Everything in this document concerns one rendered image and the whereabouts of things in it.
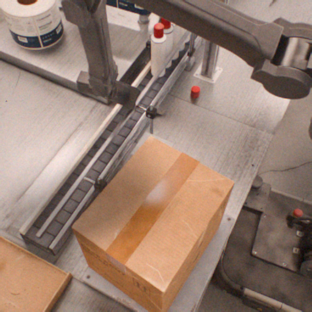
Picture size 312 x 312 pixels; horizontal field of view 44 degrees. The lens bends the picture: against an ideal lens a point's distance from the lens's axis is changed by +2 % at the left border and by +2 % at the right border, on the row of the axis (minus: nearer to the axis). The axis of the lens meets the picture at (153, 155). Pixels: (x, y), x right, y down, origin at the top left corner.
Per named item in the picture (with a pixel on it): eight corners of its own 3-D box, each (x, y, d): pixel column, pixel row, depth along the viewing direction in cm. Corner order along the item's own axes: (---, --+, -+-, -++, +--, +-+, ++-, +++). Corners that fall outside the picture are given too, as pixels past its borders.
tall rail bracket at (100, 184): (92, 194, 120) (83, 166, 106) (111, 203, 118) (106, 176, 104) (86, 202, 118) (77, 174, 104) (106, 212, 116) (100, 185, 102)
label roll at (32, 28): (58, 11, 161) (50, -23, 149) (69, 43, 150) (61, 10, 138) (8, 21, 157) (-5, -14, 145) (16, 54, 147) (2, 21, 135)
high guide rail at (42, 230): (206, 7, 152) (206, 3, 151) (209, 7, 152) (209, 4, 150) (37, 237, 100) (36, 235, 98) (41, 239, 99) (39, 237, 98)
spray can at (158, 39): (153, 66, 144) (153, 19, 126) (167, 70, 143) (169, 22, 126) (148, 76, 141) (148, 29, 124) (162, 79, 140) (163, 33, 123)
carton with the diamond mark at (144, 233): (150, 186, 119) (150, 134, 96) (219, 228, 111) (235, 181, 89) (88, 267, 105) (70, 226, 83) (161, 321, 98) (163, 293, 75)
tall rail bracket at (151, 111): (139, 127, 134) (137, 94, 121) (157, 134, 132) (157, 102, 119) (134, 133, 133) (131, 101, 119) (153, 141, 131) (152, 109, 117)
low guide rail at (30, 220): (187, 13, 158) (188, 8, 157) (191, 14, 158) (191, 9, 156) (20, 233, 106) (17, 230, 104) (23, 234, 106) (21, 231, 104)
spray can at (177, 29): (168, 49, 149) (170, 1, 132) (180, 53, 147) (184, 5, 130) (162, 58, 146) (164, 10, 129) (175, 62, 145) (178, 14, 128)
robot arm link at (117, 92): (113, 101, 108) (118, 81, 107) (91, 94, 110) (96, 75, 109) (122, 103, 114) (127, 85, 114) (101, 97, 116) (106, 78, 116)
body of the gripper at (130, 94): (113, 78, 122) (103, 75, 115) (141, 90, 119) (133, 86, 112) (106, 98, 123) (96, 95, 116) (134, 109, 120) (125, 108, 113)
